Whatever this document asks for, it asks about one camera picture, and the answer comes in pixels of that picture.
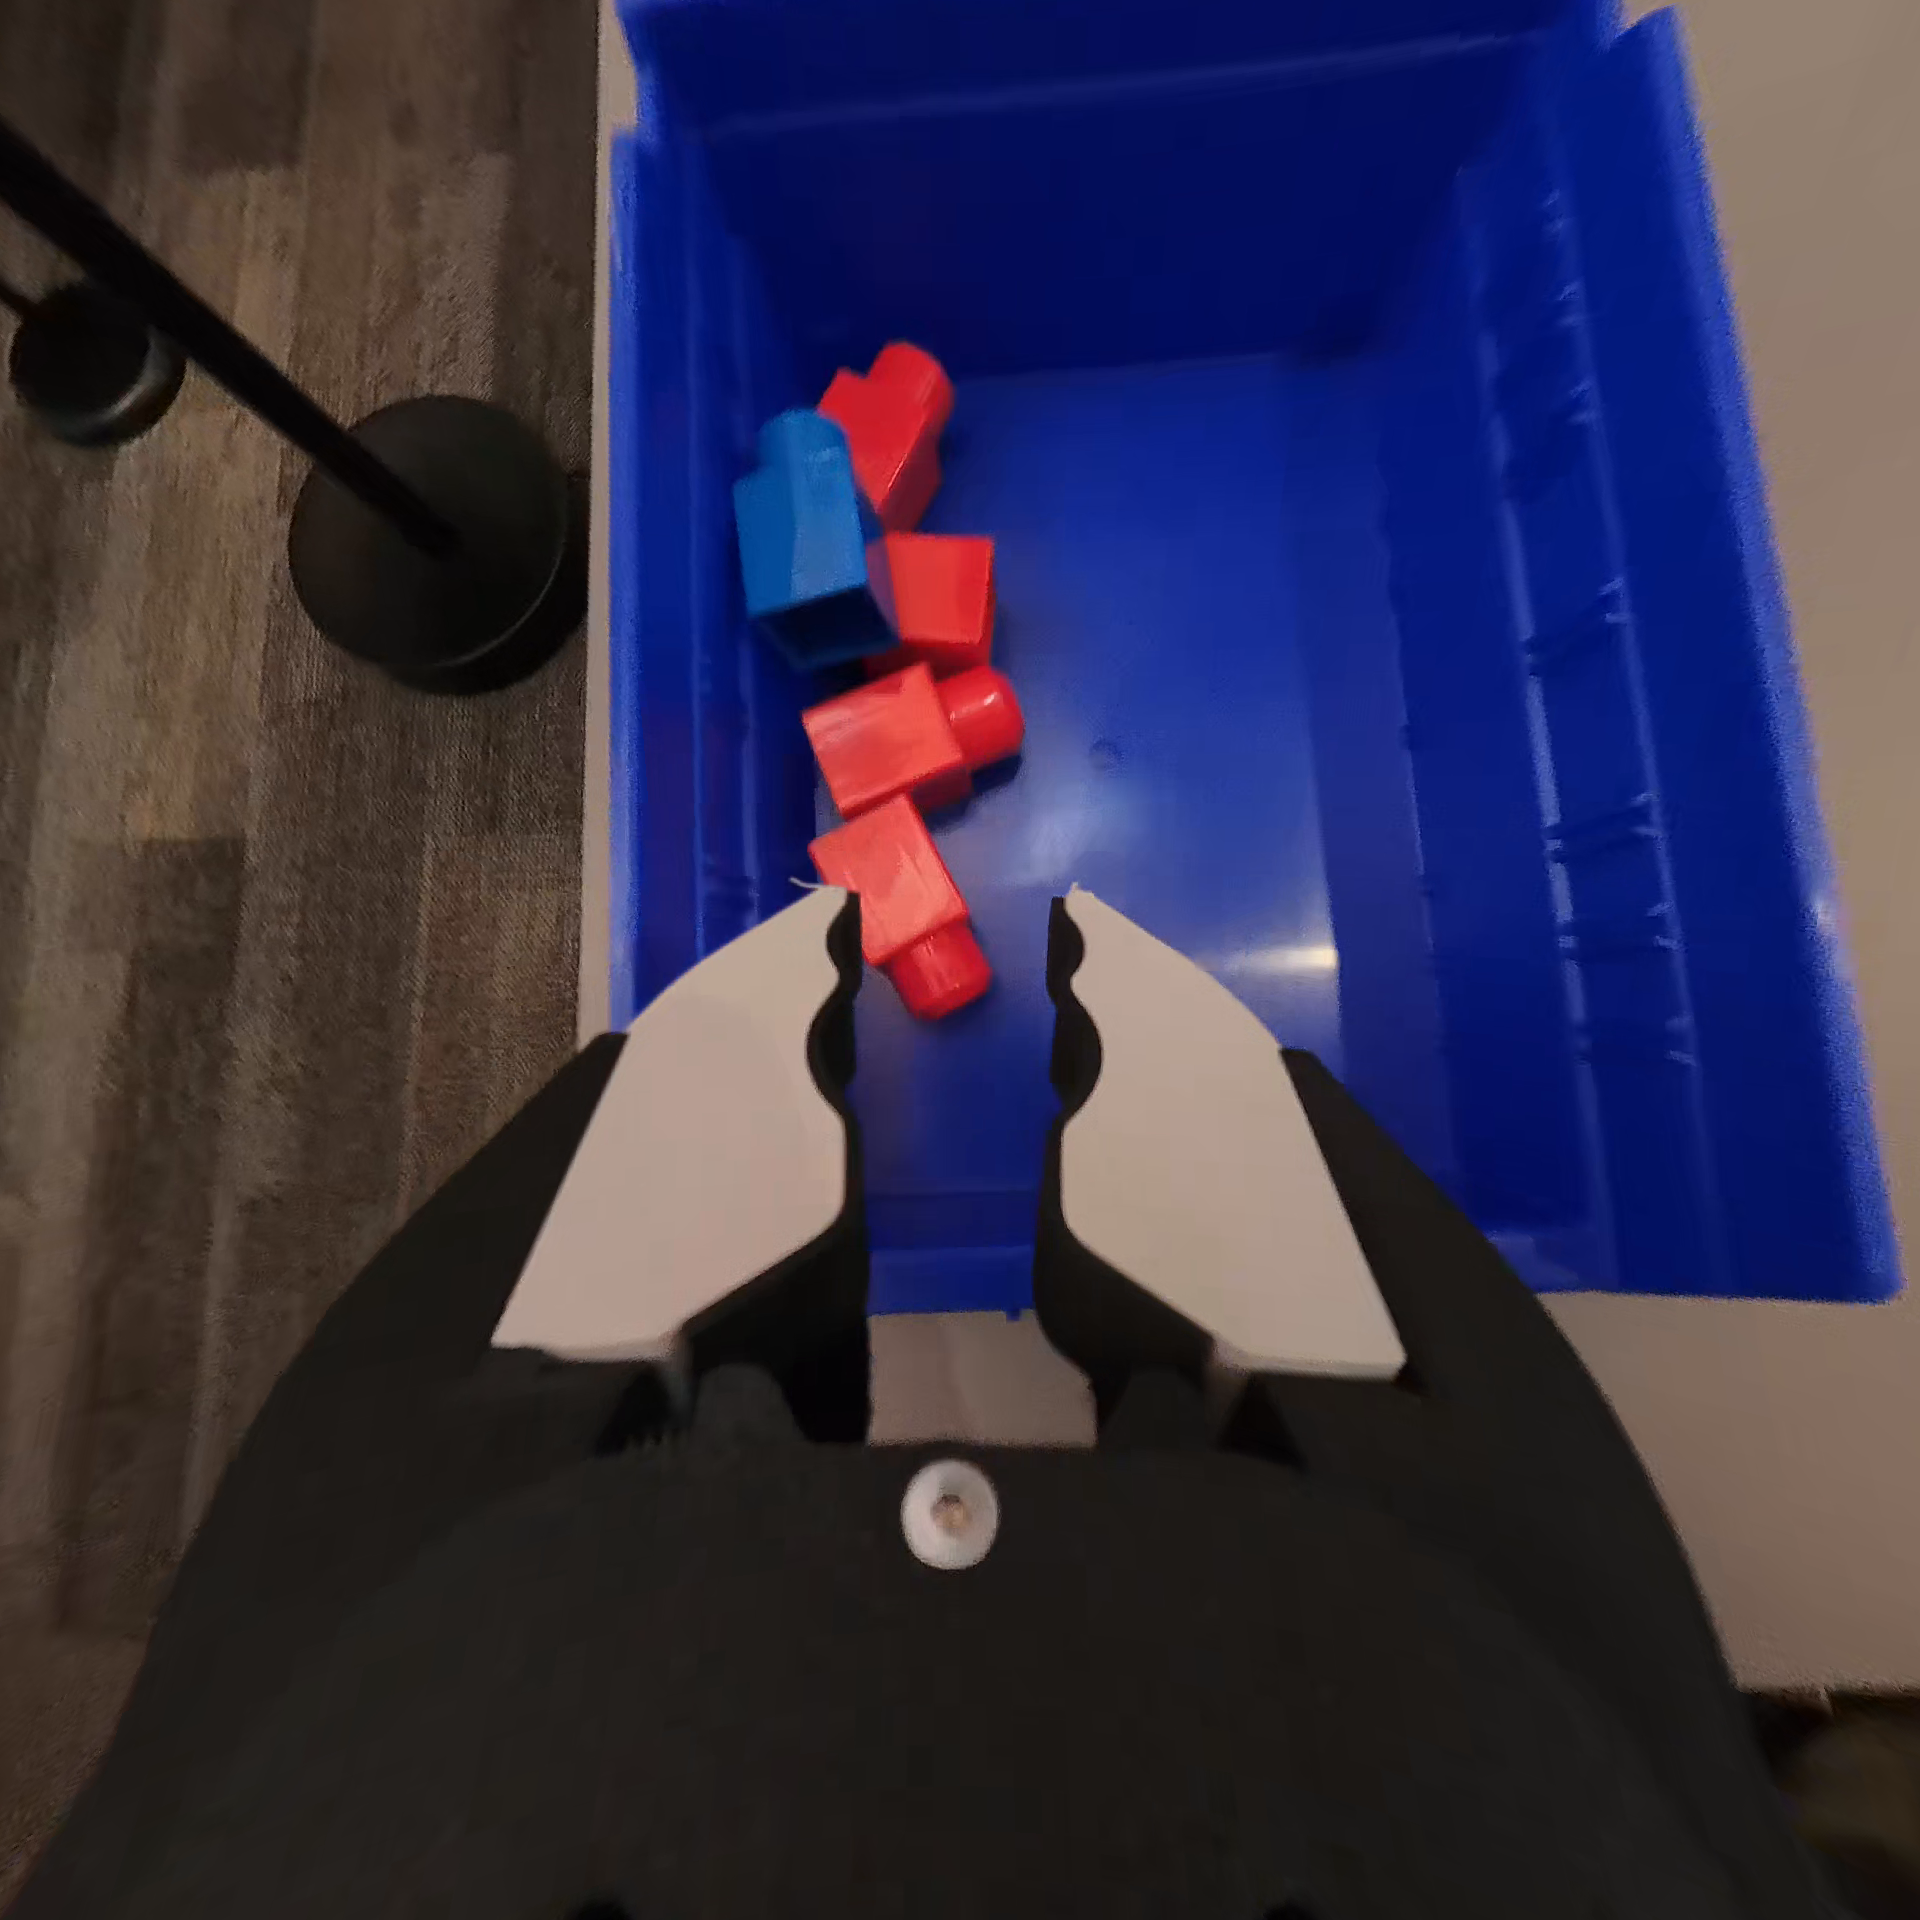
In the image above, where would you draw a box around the red mega block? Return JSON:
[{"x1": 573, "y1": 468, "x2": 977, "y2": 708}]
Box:
[
  {"x1": 805, "y1": 662, "x2": 1027, "y2": 820},
  {"x1": 816, "y1": 340, "x2": 956, "y2": 535},
  {"x1": 807, "y1": 795, "x2": 995, "y2": 1021},
  {"x1": 860, "y1": 530, "x2": 999, "y2": 677}
]

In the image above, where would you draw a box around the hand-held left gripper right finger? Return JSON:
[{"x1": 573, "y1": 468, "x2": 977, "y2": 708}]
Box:
[{"x1": 1031, "y1": 893, "x2": 1407, "y2": 1425}]

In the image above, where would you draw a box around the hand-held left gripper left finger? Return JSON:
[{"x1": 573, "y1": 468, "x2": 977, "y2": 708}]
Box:
[{"x1": 492, "y1": 889, "x2": 872, "y2": 1419}]

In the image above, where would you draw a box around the blue plastic bin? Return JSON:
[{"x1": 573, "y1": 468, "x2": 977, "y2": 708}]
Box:
[{"x1": 609, "y1": 0, "x2": 1903, "y2": 1320}]

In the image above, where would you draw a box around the black stand pole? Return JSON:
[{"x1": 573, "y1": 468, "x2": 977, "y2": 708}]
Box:
[{"x1": 0, "y1": 123, "x2": 457, "y2": 560}]

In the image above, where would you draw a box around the large black round stand base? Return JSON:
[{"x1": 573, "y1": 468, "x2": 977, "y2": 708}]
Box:
[{"x1": 288, "y1": 397, "x2": 587, "y2": 695}]

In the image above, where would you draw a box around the small black round stand base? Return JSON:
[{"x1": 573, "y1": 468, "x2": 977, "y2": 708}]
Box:
[{"x1": 9, "y1": 284, "x2": 186, "y2": 445}]

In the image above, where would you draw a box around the blue mega block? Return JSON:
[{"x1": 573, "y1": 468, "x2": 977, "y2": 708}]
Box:
[{"x1": 730, "y1": 410, "x2": 887, "y2": 673}]

